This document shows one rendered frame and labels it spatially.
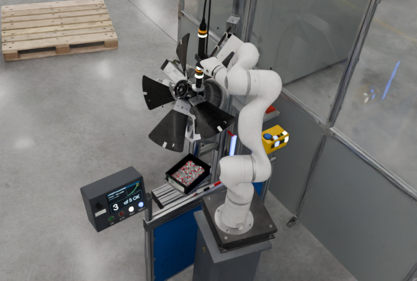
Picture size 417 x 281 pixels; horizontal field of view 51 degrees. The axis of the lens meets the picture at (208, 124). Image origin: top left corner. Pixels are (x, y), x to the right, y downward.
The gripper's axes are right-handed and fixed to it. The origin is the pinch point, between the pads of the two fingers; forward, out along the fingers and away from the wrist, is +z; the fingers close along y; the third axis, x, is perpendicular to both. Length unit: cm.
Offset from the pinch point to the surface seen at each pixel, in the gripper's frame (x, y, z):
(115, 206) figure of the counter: -31, -73, -42
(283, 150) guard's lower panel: -94, 70, -16
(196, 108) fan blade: -29.9, -4.6, -5.8
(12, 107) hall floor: -150, -68, 195
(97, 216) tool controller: -32, -82, -42
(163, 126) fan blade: -46, -19, 5
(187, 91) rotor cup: -24.6, -4.5, 4.4
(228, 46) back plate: -18.0, 38.5, 23.3
